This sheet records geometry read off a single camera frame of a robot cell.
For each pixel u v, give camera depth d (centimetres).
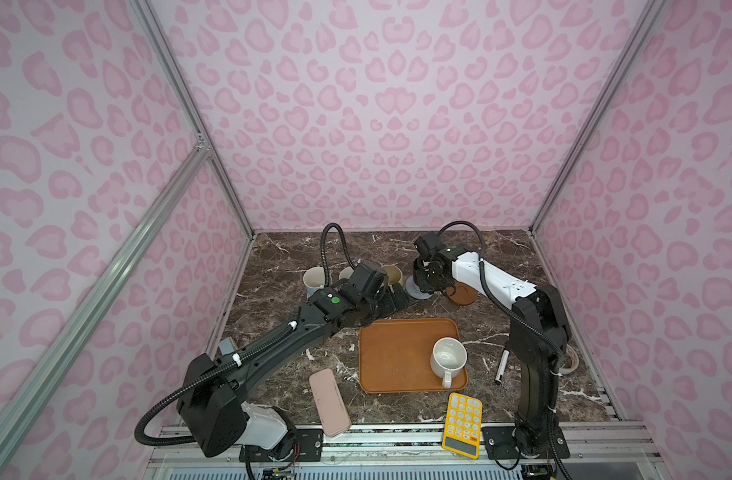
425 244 76
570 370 84
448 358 86
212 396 39
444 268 68
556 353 47
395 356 88
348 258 114
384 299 69
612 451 73
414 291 98
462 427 75
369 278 58
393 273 98
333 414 77
